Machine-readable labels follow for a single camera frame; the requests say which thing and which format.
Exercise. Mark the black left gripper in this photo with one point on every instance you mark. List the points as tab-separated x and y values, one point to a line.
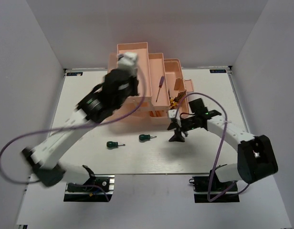
134	81

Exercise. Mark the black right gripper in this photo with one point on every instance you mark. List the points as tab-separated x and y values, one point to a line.
177	136

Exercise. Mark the yellow long nose pliers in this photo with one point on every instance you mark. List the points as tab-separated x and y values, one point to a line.
173	104

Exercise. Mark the green stubby screwdriver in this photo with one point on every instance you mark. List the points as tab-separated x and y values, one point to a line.
144	137
111	144

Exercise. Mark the pink plastic toolbox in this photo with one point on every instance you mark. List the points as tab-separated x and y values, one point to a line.
166	86

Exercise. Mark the blue handled screwdriver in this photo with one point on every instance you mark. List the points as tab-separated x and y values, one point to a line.
160	86

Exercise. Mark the yellow black pliers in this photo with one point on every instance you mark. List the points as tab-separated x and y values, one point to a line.
162	105

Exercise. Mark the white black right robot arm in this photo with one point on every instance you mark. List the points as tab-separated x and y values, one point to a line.
255	156

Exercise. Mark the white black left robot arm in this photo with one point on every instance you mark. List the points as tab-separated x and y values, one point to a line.
44	158

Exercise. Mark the dark blue corner label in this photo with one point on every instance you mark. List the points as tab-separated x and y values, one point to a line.
74	73

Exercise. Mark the dark blue right label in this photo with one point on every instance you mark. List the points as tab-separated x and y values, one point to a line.
217	71

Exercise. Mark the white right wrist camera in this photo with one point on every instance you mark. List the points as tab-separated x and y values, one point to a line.
172	114

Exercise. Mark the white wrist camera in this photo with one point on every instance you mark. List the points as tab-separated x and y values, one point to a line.
172	114
127	61

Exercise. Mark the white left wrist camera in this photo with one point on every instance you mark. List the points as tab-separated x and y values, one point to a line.
127	61

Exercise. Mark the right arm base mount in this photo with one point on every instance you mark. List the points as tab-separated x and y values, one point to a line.
200	187

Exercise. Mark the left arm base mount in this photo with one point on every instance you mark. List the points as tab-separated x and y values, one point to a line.
101	190

